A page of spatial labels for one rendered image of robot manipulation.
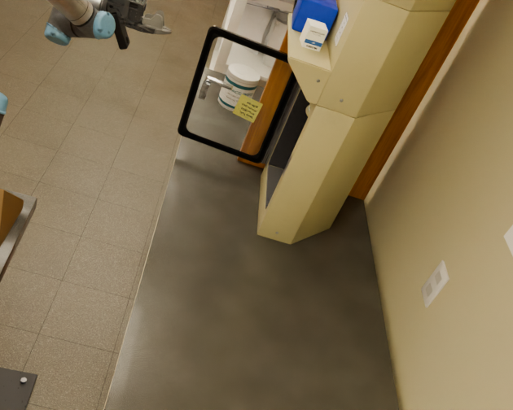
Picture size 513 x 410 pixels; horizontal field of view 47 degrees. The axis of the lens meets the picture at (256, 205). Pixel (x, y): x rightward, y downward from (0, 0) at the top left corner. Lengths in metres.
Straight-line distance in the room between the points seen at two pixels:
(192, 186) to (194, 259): 0.33
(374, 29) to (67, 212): 2.03
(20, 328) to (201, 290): 1.18
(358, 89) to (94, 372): 1.55
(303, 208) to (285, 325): 0.36
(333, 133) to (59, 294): 1.55
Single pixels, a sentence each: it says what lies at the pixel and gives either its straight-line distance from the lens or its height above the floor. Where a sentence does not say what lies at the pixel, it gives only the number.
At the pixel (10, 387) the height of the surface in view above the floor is 0.01.
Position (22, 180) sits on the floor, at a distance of 3.25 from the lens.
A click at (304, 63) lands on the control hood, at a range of 1.51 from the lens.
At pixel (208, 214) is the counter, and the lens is 1.80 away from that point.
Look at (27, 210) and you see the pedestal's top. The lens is 1.67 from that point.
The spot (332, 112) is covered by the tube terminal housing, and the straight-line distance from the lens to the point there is 1.57.
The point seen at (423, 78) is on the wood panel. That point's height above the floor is 1.44.
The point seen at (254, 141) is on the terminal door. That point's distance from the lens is 1.97.
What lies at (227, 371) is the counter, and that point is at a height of 0.94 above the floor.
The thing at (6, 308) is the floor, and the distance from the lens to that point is 2.65.
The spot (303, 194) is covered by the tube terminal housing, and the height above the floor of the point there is 1.13.
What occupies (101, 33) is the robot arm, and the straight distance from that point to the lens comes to 1.76.
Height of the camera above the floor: 2.05
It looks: 36 degrees down
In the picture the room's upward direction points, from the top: 24 degrees clockwise
